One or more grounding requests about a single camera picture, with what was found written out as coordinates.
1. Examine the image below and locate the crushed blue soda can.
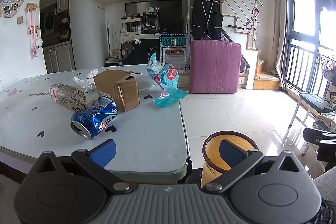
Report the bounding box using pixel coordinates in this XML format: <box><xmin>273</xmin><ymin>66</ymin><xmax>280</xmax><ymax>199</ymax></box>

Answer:
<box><xmin>70</xmin><ymin>96</ymin><xmax>118</xmax><ymax>139</ymax></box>

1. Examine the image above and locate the clear plastic water bottle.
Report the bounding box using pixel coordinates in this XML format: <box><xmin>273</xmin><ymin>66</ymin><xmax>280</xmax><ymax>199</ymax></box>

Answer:
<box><xmin>49</xmin><ymin>84</ymin><xmax>87</xmax><ymax>111</ymax></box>

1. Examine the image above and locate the brown cardboard box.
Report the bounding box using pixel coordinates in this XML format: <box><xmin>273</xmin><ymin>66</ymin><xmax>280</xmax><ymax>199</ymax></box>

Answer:
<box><xmin>93</xmin><ymin>69</ymin><xmax>140</xmax><ymax>112</ymax></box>

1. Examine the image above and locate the white plastic shopping bag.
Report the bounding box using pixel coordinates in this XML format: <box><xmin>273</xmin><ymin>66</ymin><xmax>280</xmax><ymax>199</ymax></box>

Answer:
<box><xmin>73</xmin><ymin>69</ymin><xmax>98</xmax><ymax>93</ymax></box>

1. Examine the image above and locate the blue plastic snack bag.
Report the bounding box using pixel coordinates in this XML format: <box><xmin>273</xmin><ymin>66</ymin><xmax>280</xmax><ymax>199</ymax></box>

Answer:
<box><xmin>147</xmin><ymin>52</ymin><xmax>188</xmax><ymax>107</ymax></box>

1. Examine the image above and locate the yellow wooden trash bin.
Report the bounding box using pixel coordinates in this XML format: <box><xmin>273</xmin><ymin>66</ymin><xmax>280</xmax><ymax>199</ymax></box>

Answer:
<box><xmin>201</xmin><ymin>131</ymin><xmax>258</xmax><ymax>186</ymax></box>

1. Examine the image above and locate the pink folded mattress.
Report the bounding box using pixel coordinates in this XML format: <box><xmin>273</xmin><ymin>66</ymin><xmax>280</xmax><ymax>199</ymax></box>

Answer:
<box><xmin>190</xmin><ymin>40</ymin><xmax>242</xmax><ymax>94</ymax></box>

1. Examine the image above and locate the grey window curtain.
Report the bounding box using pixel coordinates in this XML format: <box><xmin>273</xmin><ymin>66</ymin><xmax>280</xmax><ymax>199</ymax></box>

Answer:
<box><xmin>270</xmin><ymin>0</ymin><xmax>289</xmax><ymax>90</ymax></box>

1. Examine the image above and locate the black have a nice day board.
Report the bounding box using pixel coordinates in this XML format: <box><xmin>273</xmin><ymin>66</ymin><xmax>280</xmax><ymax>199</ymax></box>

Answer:
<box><xmin>121</xmin><ymin>39</ymin><xmax>161</xmax><ymax>65</ymax></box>

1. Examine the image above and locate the poison sign pegboard crate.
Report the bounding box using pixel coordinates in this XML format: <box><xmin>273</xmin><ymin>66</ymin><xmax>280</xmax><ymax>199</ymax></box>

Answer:
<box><xmin>159</xmin><ymin>34</ymin><xmax>191</xmax><ymax>73</ymax></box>

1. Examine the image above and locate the black vest on hanger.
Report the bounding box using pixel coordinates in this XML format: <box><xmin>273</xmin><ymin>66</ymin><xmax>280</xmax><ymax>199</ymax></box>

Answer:
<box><xmin>191</xmin><ymin>0</ymin><xmax>223</xmax><ymax>40</ymax></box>

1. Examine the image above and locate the black television screen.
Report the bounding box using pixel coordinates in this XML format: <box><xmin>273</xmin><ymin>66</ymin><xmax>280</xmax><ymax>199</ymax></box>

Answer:
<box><xmin>125</xmin><ymin>0</ymin><xmax>185</xmax><ymax>34</ymax></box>

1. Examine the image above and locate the pink wall hanging strap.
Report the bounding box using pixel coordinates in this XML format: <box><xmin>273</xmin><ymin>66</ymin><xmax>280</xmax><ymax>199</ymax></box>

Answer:
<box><xmin>25</xmin><ymin>2</ymin><xmax>43</xmax><ymax>58</ymax></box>

